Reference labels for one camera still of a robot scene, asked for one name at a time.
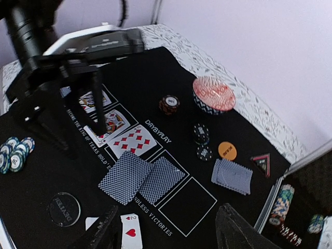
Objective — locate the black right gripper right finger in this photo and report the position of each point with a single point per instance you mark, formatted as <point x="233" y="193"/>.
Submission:
<point x="233" y="231"/>

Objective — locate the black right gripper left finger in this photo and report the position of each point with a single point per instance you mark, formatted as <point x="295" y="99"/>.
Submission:
<point x="103" y="233"/>

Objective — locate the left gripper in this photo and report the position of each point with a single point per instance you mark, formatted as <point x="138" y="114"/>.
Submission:
<point x="40" y="108"/>

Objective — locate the dealt blue card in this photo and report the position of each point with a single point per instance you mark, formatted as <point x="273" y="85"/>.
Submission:
<point x="162" y="178"/>
<point x="232" y="176"/>
<point x="65" y="91"/>
<point x="125" y="178"/>

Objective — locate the two hearts card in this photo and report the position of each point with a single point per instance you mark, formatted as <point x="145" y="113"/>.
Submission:
<point x="131" y="232"/>

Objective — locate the clear dealer button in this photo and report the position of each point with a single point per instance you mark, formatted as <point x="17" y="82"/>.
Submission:
<point x="64" y="209"/>

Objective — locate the king face up card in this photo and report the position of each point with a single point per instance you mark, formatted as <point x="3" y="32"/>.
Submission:
<point x="115" y="123"/>

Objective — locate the red black triangle card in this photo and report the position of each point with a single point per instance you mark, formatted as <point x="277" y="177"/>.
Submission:
<point x="263" y="163"/>

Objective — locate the blue green chip stack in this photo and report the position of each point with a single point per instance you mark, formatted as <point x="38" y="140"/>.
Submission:
<point x="14" y="153"/>

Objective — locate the orange big blind button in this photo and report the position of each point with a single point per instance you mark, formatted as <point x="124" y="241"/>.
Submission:
<point x="227" y="150"/>

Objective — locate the black poker chip stack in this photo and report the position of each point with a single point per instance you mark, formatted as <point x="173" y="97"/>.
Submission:
<point x="204" y="153"/>

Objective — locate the red poker chip stack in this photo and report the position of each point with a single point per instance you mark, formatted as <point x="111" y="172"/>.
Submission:
<point x="169" y="104"/>

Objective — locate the black 100 poker chip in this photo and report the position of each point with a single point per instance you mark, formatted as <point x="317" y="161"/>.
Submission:
<point x="201" y="134"/>

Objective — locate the queen face up card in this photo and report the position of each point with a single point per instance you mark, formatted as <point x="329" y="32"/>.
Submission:
<point x="86" y="101"/>

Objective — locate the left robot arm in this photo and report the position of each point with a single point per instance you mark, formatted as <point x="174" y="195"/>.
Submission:
<point x="25" y="195"/>

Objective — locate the aluminium poker chip case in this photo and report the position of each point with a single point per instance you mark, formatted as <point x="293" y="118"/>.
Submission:
<point x="312" y="185"/>

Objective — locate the left poker chip row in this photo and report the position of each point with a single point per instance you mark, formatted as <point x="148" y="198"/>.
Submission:
<point x="281" y="205"/>

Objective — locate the poker chip row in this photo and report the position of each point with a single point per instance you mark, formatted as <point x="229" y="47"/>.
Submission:
<point x="316" y="224"/>
<point x="281" y="205"/>

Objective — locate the right poker chip row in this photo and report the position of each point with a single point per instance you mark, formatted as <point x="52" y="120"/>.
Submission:
<point x="316" y="224"/>

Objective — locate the black poker mat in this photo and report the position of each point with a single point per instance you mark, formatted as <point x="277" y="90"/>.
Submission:
<point x="185" y="216"/>

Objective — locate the patterned small bowl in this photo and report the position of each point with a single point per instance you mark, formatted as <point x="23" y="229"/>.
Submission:
<point x="212" y="96"/>

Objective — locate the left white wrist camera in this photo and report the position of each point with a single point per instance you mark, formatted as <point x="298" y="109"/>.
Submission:
<point x="105" y="41"/>

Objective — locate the left aluminium frame post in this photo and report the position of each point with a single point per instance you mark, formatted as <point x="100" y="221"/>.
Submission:
<point x="156" y="11"/>

